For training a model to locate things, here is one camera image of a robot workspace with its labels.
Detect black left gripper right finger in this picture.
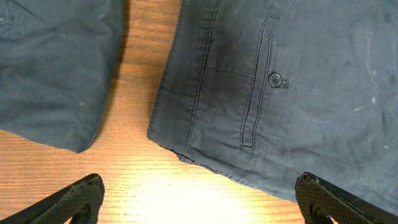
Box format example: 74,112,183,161
295,172,397,224

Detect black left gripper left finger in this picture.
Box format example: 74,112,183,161
1,174,105,224

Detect dark blue shorts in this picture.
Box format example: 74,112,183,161
1,0,124,153
147,0,397,213

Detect folded dark blue shorts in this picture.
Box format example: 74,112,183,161
1,0,124,153

